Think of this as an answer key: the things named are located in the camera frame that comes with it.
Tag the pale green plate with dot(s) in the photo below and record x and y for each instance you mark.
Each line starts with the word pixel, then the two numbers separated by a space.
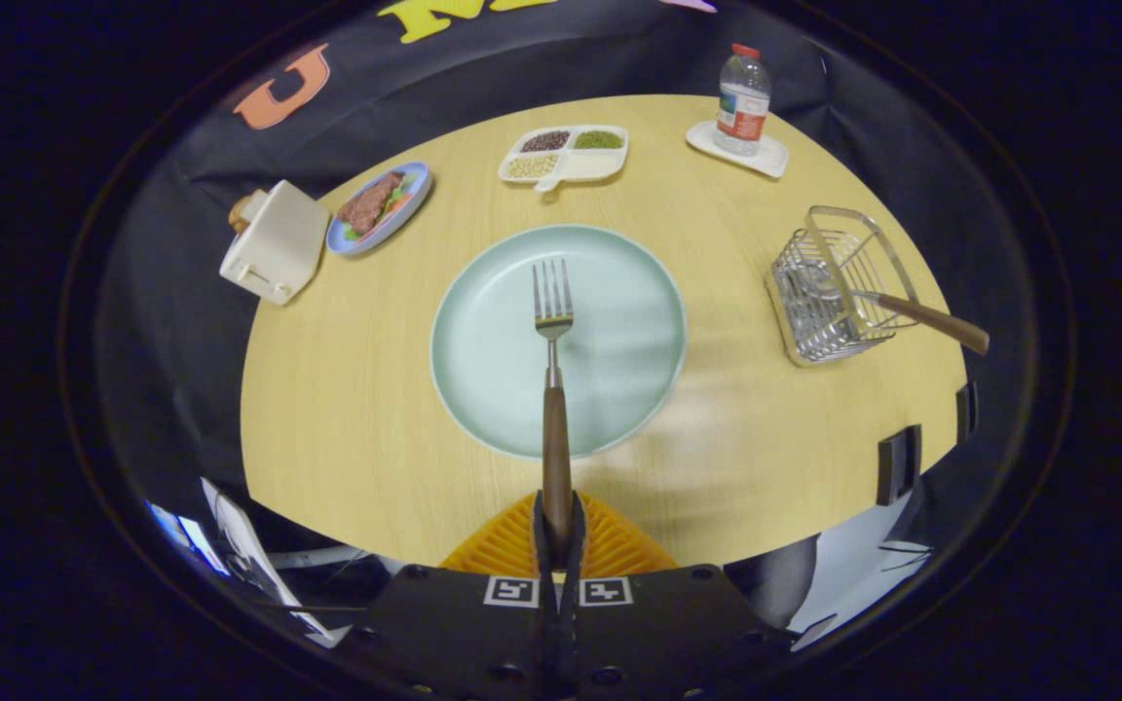
pixel 493 341

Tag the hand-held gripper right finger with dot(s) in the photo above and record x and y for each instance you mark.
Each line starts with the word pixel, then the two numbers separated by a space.
pixel 658 623

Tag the black table clamp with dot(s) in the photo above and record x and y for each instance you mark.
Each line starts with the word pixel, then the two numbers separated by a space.
pixel 967 412
pixel 899 465

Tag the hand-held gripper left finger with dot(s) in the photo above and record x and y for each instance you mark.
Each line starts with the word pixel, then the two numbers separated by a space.
pixel 464 623

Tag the white sheet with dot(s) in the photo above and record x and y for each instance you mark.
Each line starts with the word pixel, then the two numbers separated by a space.
pixel 254 555

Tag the blue food plate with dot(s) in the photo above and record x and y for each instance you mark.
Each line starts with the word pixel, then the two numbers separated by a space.
pixel 405 209

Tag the white divided bean tray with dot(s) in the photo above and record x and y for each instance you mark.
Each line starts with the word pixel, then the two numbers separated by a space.
pixel 595 166

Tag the bright screen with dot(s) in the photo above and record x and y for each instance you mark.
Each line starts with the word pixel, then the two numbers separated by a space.
pixel 186 535

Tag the clear red-capped water bottle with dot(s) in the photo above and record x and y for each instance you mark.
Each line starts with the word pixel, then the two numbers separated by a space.
pixel 742 102

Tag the cream toaster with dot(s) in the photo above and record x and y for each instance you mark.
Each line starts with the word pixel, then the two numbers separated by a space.
pixel 279 243

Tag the white square coaster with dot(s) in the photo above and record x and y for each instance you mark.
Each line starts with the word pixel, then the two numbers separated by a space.
pixel 770 159

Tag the brown meat piece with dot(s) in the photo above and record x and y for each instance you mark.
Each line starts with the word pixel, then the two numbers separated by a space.
pixel 366 204

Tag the toast slice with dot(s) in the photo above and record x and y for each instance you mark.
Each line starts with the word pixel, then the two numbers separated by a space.
pixel 243 212

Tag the black backdrop cloth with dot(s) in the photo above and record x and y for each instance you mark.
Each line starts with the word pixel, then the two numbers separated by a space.
pixel 522 58

